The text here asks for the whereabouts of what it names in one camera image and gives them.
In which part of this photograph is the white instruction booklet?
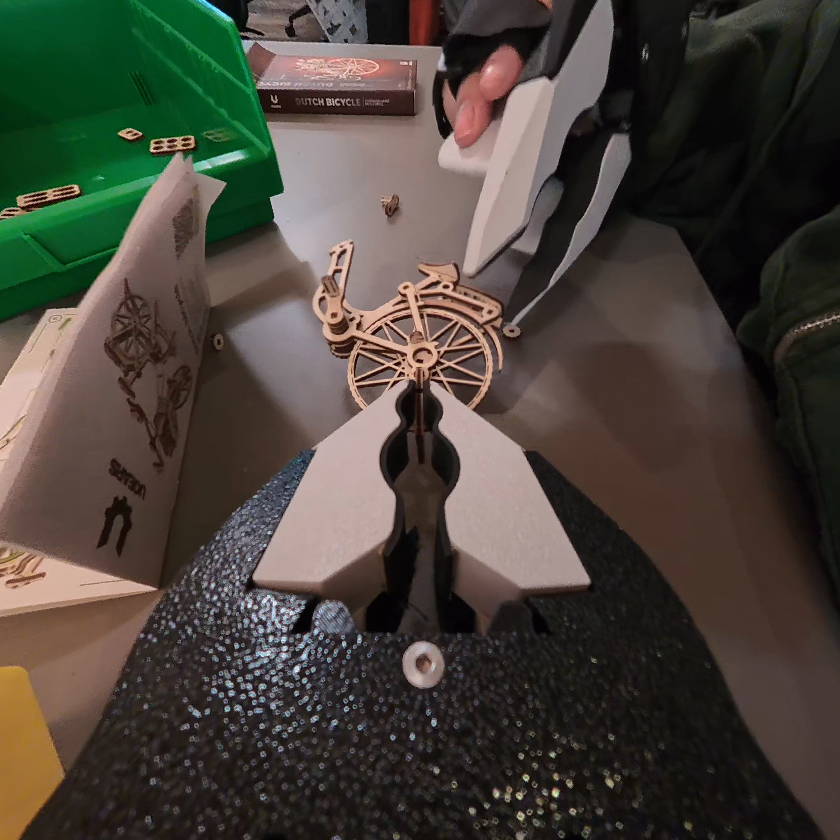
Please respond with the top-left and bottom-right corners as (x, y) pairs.
(0, 306), (163, 618)

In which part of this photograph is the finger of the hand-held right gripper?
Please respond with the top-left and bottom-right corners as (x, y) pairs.
(462, 0), (614, 277)
(508, 118), (635, 329)

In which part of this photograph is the wooden bicycle model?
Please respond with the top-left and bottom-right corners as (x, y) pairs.
(311, 241), (506, 437)

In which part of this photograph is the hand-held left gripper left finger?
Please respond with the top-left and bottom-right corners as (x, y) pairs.
(251, 382), (421, 634)

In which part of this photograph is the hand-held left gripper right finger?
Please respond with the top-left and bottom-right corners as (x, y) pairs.
(420, 382), (592, 636)

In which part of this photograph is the green jacket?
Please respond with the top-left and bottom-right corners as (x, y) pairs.
(616, 0), (840, 592)

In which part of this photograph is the person's right hand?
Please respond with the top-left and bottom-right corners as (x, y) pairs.
(432, 0), (553, 149)

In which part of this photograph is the dark bicycle kit box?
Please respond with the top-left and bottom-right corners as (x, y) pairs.
(245, 41), (420, 117)

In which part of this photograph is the green plastic bin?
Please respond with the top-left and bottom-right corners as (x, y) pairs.
(0, 0), (284, 322)

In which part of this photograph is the grey printed instruction sheet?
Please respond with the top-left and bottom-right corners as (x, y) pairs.
(0, 154), (228, 586)

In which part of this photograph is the yellow plastic object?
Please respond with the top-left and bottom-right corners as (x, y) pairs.
(0, 665), (66, 840)

